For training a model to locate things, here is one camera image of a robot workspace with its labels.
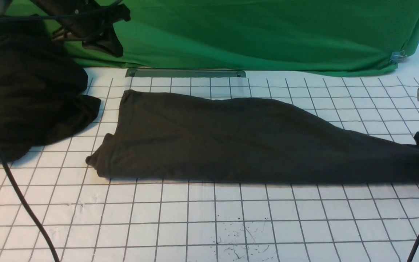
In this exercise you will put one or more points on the gray metal bar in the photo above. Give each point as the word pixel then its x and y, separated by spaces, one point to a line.
pixel 182 73

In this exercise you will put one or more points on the metal binder clip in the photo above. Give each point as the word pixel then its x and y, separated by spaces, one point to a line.
pixel 397 57

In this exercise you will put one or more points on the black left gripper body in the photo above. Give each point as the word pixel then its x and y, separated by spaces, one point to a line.
pixel 87 22

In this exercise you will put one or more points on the gray long-sleeve top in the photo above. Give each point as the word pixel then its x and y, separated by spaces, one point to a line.
pixel 243 140

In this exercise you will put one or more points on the black crumpled garment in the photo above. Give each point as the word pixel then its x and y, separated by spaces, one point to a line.
pixel 42 98

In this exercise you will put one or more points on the green backdrop cloth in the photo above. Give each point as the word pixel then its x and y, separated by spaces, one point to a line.
pixel 344 38

